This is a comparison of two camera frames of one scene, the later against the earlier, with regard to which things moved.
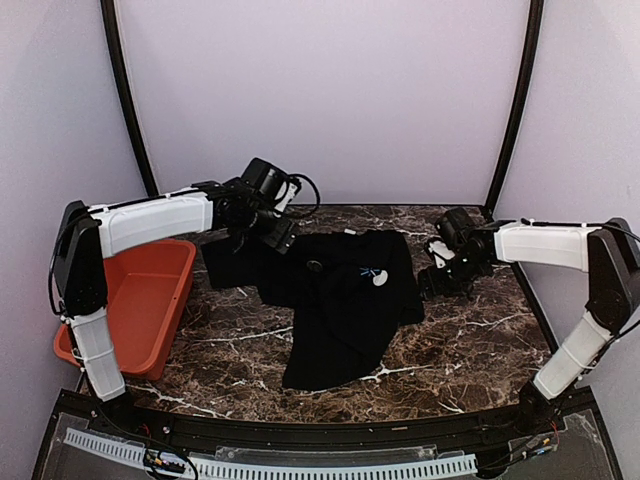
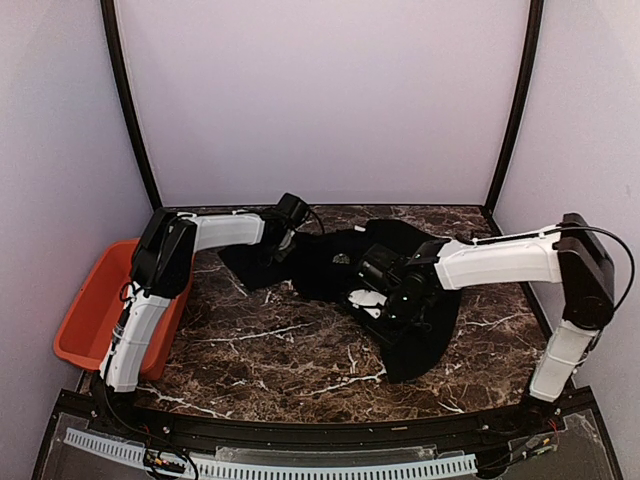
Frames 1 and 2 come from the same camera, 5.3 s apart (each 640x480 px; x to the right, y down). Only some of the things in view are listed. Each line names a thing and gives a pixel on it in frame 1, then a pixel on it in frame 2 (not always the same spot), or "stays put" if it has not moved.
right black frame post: [535, 17] stays put
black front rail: [490, 429] stays put
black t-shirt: [350, 292] to [322, 265]
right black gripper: [432, 285] to [391, 335]
